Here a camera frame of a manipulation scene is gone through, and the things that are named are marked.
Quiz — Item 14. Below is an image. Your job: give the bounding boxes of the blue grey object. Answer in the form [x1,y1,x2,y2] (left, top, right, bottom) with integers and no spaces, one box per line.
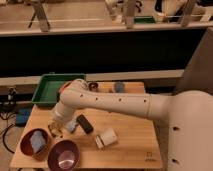
[114,82,125,93]

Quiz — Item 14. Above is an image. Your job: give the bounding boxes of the white paper cup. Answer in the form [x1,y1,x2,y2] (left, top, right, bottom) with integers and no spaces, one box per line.
[95,128,117,149]

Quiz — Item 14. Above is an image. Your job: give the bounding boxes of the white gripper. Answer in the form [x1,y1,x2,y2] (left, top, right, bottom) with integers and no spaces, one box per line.
[52,103,76,127]

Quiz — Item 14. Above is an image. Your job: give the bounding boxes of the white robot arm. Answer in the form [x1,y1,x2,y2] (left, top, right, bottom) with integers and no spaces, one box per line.
[53,79,213,171]

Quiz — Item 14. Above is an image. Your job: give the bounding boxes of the blue folded cloth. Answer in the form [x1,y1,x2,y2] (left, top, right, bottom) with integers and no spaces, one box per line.
[30,131,46,153]

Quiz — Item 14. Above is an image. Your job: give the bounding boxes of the light blue small packet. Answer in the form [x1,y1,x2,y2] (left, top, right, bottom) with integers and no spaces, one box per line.
[65,121,78,133]

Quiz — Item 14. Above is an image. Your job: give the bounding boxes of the black cables on floor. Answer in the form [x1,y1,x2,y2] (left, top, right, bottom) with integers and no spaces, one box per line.
[0,99,18,154]

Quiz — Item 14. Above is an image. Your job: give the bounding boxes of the black rectangular remote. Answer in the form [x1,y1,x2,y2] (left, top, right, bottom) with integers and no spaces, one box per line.
[77,115,93,134]

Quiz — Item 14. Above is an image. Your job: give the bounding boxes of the dark red bowl with cloth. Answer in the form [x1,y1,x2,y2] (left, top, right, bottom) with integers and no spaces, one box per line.
[20,128,50,160]

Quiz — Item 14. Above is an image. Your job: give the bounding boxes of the maroon empty bowl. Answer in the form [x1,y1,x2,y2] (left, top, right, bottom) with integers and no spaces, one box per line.
[47,140,80,171]

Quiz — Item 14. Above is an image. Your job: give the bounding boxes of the green plastic tray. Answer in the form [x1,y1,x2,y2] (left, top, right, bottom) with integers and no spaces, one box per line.
[31,73,85,107]

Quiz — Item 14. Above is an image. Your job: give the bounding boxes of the blue box on floor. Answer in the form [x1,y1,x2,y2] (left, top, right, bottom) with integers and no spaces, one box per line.
[15,108,31,127]

